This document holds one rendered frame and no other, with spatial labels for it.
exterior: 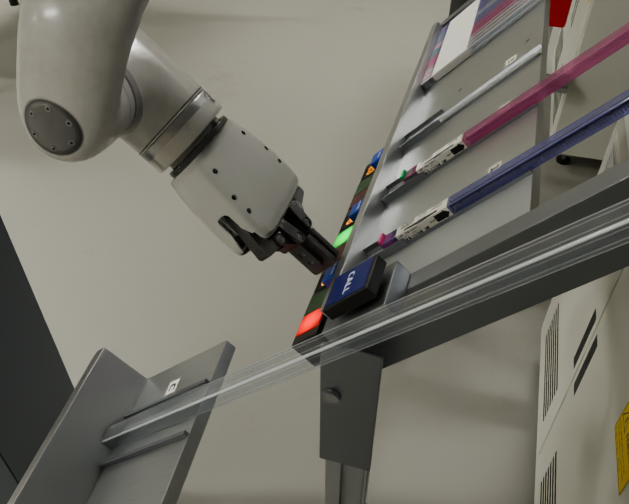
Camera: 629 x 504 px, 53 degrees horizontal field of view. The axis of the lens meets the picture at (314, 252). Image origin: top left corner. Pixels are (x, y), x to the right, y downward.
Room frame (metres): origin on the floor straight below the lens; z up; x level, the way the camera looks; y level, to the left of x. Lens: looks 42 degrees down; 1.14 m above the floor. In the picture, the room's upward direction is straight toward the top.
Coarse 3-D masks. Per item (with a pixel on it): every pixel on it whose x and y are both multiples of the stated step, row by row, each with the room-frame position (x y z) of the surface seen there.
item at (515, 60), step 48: (480, 48) 0.79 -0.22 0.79; (528, 48) 0.66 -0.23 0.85; (432, 96) 0.76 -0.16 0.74; (480, 96) 0.63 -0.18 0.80; (432, 144) 0.61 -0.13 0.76; (480, 144) 0.52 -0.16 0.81; (528, 144) 0.45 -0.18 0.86; (432, 192) 0.50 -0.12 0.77; (528, 192) 0.38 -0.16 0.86; (432, 240) 0.41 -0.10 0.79
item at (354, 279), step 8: (360, 264) 0.37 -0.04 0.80; (368, 264) 0.36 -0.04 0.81; (352, 272) 0.36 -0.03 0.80; (360, 272) 0.35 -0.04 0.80; (368, 272) 0.35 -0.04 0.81; (336, 280) 0.37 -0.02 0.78; (344, 280) 0.36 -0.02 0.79; (352, 280) 0.35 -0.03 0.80; (360, 280) 0.34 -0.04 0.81; (336, 288) 0.36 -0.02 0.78; (344, 288) 0.35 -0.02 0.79; (352, 288) 0.34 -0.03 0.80; (336, 296) 0.34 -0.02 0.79; (344, 296) 0.33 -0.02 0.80; (328, 304) 0.34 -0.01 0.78
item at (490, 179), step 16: (624, 96) 0.40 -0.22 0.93; (592, 112) 0.41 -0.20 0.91; (608, 112) 0.40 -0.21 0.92; (624, 112) 0.40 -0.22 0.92; (576, 128) 0.40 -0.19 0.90; (592, 128) 0.40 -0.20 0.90; (544, 144) 0.41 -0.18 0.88; (560, 144) 0.41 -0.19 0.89; (512, 160) 0.42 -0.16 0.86; (528, 160) 0.41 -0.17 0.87; (544, 160) 0.41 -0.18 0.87; (496, 176) 0.42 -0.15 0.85; (512, 176) 0.41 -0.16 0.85; (464, 192) 0.43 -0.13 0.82; (480, 192) 0.42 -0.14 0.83; (448, 208) 0.43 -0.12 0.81; (384, 240) 0.45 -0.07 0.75
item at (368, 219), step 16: (432, 32) 0.97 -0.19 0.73; (432, 48) 0.92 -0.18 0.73; (416, 80) 0.81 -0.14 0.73; (416, 96) 0.78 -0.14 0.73; (400, 112) 0.73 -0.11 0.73; (416, 112) 0.74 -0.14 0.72; (400, 128) 0.69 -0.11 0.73; (400, 144) 0.66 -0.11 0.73; (384, 160) 0.61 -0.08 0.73; (400, 160) 0.63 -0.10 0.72; (384, 176) 0.59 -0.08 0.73; (368, 192) 0.56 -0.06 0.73; (384, 192) 0.56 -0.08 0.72; (368, 208) 0.52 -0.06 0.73; (384, 208) 0.54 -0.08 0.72; (368, 224) 0.50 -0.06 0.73; (352, 240) 0.47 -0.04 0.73; (368, 240) 0.48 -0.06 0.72; (352, 256) 0.45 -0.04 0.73; (336, 272) 0.43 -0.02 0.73
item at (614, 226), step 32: (576, 224) 0.21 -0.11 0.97; (608, 224) 0.20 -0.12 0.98; (512, 256) 0.21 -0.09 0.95; (544, 256) 0.20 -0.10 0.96; (576, 256) 0.20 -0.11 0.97; (448, 288) 0.21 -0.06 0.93; (480, 288) 0.20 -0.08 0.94; (512, 288) 0.20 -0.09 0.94; (352, 320) 0.23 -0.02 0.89; (384, 320) 0.21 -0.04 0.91; (416, 320) 0.21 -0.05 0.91; (288, 352) 0.23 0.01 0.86; (320, 352) 0.22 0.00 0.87; (352, 352) 0.21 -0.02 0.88; (224, 384) 0.23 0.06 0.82; (256, 384) 0.23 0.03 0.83; (160, 416) 0.24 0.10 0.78; (192, 416) 0.23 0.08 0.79
